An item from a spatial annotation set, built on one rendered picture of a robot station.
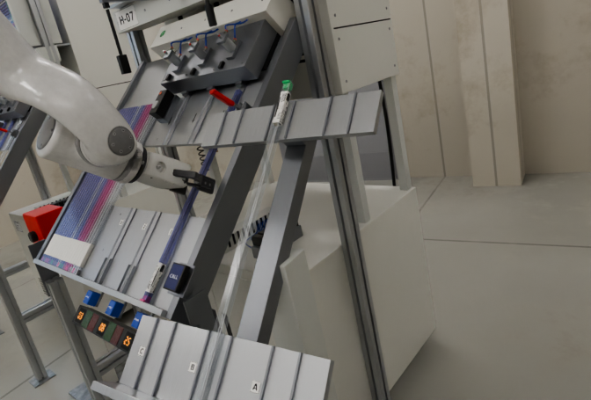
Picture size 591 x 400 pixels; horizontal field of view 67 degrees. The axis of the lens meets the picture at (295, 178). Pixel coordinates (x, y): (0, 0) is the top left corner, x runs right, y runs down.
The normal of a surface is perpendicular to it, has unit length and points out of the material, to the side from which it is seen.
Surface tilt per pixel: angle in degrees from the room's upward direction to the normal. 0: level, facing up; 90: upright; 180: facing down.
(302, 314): 90
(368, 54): 90
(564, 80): 90
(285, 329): 90
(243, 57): 44
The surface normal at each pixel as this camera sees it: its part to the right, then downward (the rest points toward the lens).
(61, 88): 0.26, -0.47
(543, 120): -0.51, 0.33
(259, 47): 0.75, 0.03
